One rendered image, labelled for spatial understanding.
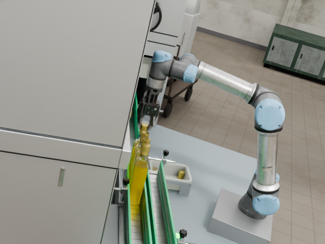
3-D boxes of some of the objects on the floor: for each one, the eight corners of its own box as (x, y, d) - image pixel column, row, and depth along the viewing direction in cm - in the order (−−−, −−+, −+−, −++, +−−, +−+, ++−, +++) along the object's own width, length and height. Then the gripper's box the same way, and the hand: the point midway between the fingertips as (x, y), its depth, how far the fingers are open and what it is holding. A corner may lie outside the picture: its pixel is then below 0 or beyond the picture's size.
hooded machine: (164, 48, 837) (179, -15, 789) (189, 55, 827) (206, -8, 779) (155, 53, 781) (170, -14, 732) (181, 61, 771) (199, -6, 723)
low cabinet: (342, 75, 1018) (355, 45, 989) (351, 94, 859) (367, 59, 829) (265, 52, 1052) (275, 22, 1023) (260, 66, 893) (273, 32, 863)
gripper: (142, 88, 171) (131, 133, 179) (168, 93, 173) (156, 138, 181) (141, 81, 179) (131, 125, 187) (166, 86, 181) (155, 129, 189)
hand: (144, 126), depth 186 cm, fingers closed on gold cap, 3 cm apart
